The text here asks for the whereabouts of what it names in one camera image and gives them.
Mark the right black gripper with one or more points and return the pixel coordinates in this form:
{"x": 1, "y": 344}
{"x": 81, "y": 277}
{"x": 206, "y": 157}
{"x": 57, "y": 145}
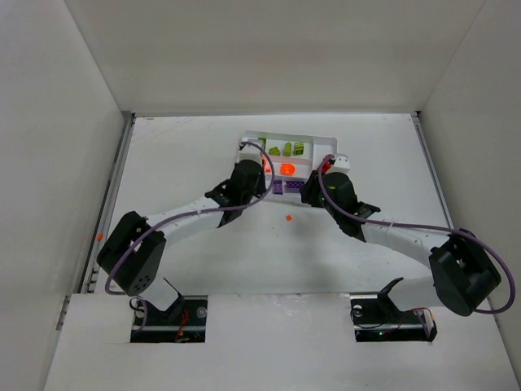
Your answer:
{"x": 311, "y": 189}

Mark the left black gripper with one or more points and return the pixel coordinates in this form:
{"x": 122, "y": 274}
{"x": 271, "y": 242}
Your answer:
{"x": 252, "y": 171}

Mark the purple butterfly lego bricks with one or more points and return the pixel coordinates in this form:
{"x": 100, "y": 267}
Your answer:
{"x": 277, "y": 187}

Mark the small lime green lego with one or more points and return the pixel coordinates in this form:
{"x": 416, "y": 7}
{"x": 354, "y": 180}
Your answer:
{"x": 274, "y": 151}

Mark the purple half butterfly lego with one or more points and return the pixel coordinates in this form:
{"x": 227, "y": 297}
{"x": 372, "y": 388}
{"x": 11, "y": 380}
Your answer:
{"x": 293, "y": 186}

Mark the lime green sloped lego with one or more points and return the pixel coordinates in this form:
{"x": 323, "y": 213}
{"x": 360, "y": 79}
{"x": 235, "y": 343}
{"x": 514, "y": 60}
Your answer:
{"x": 298, "y": 149}

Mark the orange round lego disc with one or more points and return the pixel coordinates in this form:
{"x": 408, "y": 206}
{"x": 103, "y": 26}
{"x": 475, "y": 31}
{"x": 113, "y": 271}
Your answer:
{"x": 267, "y": 167}

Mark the orange curved lego piece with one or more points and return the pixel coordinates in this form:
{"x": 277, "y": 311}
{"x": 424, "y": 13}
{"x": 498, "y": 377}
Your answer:
{"x": 287, "y": 169}

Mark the green and red lego stack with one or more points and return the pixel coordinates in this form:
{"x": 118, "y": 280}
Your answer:
{"x": 287, "y": 150}

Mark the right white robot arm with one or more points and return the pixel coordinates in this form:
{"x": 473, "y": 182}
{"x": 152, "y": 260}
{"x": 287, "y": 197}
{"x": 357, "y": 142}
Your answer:
{"x": 463, "y": 274}

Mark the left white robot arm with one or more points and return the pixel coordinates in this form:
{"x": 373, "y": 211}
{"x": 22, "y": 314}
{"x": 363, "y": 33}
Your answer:
{"x": 132, "y": 253}

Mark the white compartment sorting tray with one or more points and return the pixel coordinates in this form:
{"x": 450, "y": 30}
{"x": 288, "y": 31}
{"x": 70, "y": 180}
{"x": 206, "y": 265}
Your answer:
{"x": 315, "y": 149}

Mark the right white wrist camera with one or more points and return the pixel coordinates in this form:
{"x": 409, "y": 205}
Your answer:
{"x": 340, "y": 164}

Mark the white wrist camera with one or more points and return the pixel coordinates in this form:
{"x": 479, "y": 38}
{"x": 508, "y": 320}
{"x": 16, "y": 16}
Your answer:
{"x": 250, "y": 149}
{"x": 340, "y": 164}

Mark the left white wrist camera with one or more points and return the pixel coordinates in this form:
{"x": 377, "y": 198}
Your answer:
{"x": 250, "y": 149}

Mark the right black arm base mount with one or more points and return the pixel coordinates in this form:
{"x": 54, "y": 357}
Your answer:
{"x": 376, "y": 318}

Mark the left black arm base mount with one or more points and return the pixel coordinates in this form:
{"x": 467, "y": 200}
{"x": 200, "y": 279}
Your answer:
{"x": 163, "y": 315}

